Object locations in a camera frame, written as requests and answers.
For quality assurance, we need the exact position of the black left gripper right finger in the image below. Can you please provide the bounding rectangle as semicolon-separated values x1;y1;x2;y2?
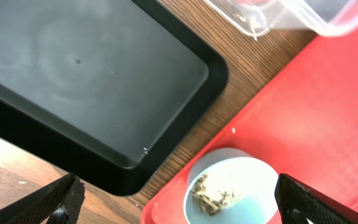
275;174;358;224

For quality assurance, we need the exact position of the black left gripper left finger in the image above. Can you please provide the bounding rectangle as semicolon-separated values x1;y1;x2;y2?
0;173;85;224

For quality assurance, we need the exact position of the small blue bowl with food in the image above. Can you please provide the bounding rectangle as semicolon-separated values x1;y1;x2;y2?
183;147;278;224

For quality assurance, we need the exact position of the red serving tray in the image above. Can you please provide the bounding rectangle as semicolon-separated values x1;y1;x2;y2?
140;29;358;224

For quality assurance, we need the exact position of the black plastic bin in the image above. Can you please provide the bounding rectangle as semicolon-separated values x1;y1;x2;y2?
0;0;228;196

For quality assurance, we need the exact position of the clear plastic bin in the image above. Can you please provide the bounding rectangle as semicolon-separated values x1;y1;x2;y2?
206;0;358;39

